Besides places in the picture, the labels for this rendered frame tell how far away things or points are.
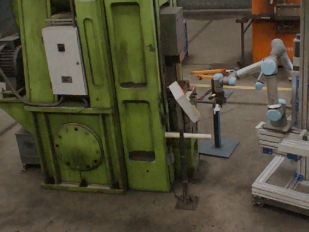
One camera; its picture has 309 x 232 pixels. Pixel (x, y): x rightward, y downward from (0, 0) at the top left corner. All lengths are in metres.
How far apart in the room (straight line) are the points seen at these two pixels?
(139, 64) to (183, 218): 1.48
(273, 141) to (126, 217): 1.54
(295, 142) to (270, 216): 0.77
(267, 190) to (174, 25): 1.73
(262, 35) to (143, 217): 4.36
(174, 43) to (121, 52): 0.50
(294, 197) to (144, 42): 1.90
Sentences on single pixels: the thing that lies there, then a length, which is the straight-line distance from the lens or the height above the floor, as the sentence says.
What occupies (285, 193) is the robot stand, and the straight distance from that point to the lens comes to 4.29.
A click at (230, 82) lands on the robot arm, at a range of 3.95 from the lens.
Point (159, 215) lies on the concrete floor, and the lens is 4.45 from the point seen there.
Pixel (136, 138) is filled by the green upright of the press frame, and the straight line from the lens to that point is 4.59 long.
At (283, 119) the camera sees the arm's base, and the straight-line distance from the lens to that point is 4.09.
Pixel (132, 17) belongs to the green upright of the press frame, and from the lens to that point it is 4.17.
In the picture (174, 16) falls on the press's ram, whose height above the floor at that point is 1.74.
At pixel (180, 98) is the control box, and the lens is 3.86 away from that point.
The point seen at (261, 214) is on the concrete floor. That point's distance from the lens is 4.41.
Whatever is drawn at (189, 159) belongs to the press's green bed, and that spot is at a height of 0.23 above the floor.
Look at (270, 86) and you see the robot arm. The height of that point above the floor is 1.24.
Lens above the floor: 2.63
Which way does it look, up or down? 22 degrees down
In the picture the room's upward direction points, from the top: 5 degrees counter-clockwise
